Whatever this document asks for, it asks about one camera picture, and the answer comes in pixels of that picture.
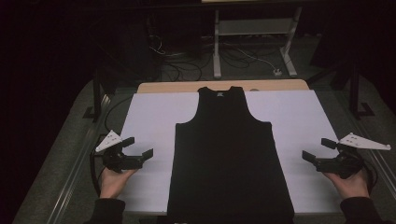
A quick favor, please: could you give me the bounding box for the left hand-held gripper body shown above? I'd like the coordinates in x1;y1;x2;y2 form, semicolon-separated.
95;130;140;174

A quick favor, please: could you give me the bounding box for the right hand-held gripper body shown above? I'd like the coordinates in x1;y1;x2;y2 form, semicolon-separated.
315;132;392;180

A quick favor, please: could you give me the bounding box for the black tank top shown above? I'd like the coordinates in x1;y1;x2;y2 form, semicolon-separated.
166;86;295;224

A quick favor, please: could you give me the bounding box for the person's left hand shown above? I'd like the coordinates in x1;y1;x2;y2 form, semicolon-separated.
98;167;138;200

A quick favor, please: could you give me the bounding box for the person's right hand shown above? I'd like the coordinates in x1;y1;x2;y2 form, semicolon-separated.
322;169;371;200

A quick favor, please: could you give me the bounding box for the white table mat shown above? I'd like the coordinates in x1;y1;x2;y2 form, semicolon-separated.
117;90;344;216

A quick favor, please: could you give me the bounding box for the black metal stand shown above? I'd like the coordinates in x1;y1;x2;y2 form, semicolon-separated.
82;65;110;123
347;61;376;120

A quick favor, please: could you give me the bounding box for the wooden table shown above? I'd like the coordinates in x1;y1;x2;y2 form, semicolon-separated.
136;78;310;94

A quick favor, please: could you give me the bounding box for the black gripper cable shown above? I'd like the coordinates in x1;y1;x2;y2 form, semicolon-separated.
361;160;379;194
89;133;108;198

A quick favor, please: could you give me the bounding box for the tangle of black cables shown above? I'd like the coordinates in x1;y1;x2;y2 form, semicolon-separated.
148;32;205;82

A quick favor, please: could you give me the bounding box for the white cable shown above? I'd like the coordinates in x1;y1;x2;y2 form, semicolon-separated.
228;46;276;72

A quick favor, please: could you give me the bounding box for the grey metal desk frame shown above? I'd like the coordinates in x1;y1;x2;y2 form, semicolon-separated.
213;6;304;79

